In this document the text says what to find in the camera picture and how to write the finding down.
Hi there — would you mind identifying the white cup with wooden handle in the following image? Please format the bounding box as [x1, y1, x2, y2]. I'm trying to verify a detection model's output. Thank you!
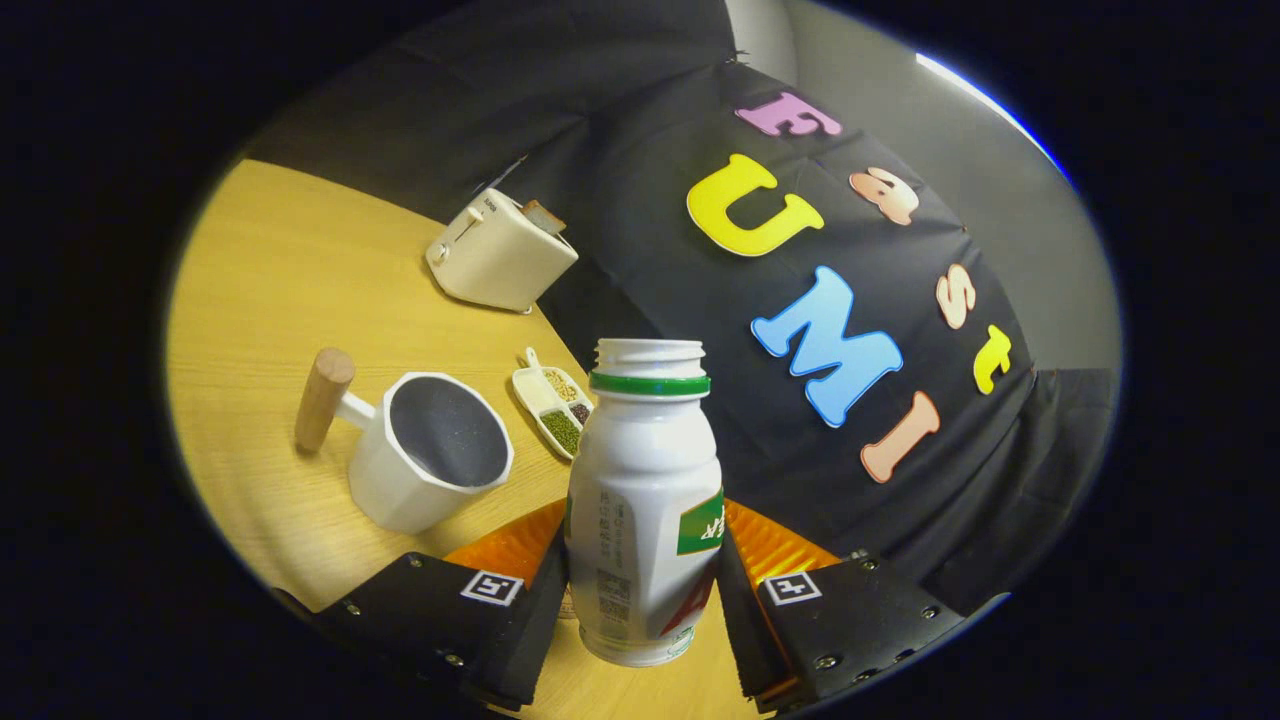
[294, 347, 516, 536]

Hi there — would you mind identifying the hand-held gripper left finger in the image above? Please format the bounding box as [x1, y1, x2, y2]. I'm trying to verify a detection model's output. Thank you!
[308, 497, 571, 713]

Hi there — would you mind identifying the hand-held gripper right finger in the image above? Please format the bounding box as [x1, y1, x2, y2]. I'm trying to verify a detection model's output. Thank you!
[715, 497, 966, 713]

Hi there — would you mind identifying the cream toaster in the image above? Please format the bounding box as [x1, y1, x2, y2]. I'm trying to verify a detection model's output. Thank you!
[425, 188, 580, 314]

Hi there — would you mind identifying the white divided dish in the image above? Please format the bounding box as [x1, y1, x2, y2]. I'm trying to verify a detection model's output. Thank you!
[511, 347, 596, 462]

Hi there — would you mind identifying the white juice bottle green ring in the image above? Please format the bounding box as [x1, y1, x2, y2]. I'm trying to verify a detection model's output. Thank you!
[565, 338, 724, 668]

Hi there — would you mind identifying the yellow wooden table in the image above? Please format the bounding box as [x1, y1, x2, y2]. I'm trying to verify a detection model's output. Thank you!
[165, 158, 791, 720]

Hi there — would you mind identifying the pile of green beans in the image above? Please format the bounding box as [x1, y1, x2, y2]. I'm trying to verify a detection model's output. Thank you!
[540, 408, 583, 457]

